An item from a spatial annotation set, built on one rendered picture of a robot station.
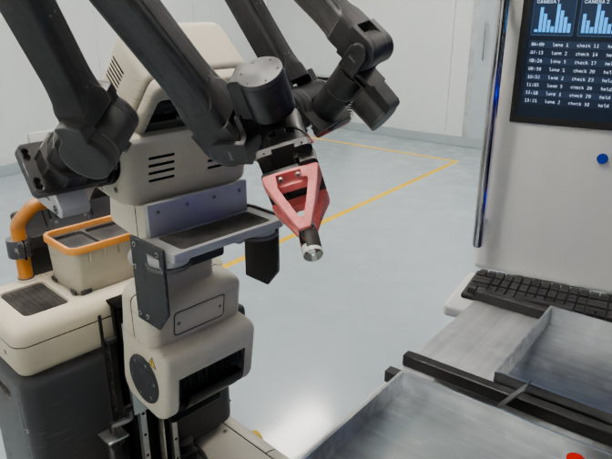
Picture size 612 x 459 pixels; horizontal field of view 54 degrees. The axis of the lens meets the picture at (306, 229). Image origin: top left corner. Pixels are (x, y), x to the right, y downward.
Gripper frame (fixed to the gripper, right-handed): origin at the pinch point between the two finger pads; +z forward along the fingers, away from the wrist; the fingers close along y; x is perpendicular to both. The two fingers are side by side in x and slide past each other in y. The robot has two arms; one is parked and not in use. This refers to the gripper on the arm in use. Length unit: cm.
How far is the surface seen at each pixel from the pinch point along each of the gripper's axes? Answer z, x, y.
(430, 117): -452, 126, -386
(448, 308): -26, 21, -67
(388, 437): 12.7, 1.7, -30.0
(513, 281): -30, 37, -71
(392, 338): -96, 10, -193
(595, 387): 9, 33, -43
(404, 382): 3.7, 6.0, -34.4
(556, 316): -8, 36, -50
